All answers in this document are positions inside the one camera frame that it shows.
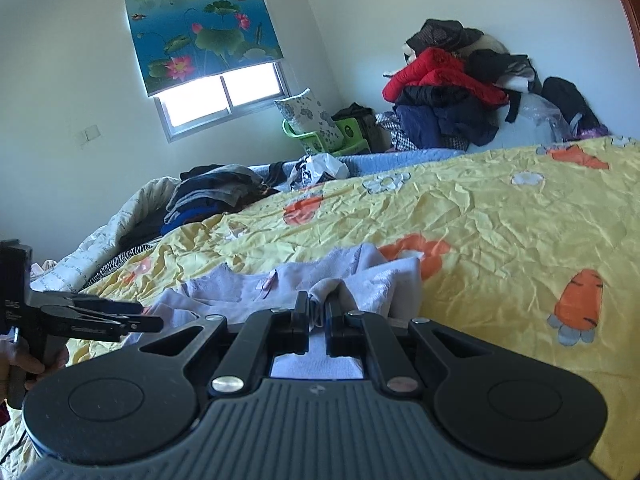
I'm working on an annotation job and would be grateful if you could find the yellow carrot-print bedsheet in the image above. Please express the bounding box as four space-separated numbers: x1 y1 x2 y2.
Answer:
0 135 640 480

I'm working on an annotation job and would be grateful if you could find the black-white striped cloth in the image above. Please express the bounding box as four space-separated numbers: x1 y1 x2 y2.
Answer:
79 241 162 292

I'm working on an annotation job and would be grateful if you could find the clear plastic bag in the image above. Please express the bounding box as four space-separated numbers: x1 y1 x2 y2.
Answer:
492 92 572 149

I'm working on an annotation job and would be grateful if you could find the brown wooden door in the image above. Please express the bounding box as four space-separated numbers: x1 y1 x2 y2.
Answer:
602 0 640 69

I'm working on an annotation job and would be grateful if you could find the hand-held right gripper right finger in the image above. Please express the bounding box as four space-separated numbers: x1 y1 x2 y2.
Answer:
324 292 501 395

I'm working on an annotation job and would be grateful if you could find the person's left hand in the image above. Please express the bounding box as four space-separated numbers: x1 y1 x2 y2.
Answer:
11 344 70 391

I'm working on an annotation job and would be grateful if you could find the black-white checked cloth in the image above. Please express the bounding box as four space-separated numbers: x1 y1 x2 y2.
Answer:
375 111 417 152

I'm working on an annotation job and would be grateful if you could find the grey floral pillow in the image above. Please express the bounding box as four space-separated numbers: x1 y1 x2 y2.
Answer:
274 88 347 154

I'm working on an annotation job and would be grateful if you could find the green plastic chair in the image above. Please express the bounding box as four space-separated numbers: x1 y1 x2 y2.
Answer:
281 116 372 157

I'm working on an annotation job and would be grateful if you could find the stack of folded dark clothes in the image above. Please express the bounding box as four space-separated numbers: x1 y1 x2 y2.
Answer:
161 164 282 237

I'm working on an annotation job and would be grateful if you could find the navy padded jacket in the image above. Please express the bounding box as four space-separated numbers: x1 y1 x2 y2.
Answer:
395 85 501 152

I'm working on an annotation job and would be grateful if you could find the lavender long-sleeve sweater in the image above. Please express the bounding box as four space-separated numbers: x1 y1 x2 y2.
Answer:
150 242 424 381

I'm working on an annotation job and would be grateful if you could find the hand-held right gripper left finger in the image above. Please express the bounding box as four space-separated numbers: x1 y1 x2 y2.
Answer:
136 291 312 397

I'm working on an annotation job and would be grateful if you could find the window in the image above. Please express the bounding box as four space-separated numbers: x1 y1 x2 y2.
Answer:
152 60 292 142

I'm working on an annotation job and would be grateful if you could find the crumpled white plastic bag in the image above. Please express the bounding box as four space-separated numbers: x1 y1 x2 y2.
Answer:
289 153 347 192

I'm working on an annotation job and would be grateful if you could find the lotus-print roller blind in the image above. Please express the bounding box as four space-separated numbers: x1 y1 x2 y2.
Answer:
120 0 285 97

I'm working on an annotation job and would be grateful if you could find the black backpack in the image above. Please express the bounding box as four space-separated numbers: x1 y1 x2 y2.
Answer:
541 76 602 134

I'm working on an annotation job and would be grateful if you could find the white quilt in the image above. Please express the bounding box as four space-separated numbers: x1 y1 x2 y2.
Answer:
30 177 182 294

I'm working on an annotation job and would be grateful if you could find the red jacket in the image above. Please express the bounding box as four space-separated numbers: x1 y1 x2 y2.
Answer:
382 47 510 107

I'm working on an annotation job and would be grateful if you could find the dark patterned garment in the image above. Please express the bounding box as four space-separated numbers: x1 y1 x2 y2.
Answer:
405 19 484 54

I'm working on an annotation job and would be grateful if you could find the black garment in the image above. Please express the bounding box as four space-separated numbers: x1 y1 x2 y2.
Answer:
467 50 543 124

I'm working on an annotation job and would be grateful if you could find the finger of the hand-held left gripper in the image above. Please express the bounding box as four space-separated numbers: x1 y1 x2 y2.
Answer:
43 291 145 316
50 313 164 344

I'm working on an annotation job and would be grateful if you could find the black bag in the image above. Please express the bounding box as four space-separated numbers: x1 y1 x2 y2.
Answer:
331 102 391 153

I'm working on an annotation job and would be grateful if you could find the blue blanket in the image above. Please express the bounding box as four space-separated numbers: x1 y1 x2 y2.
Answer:
247 148 467 182

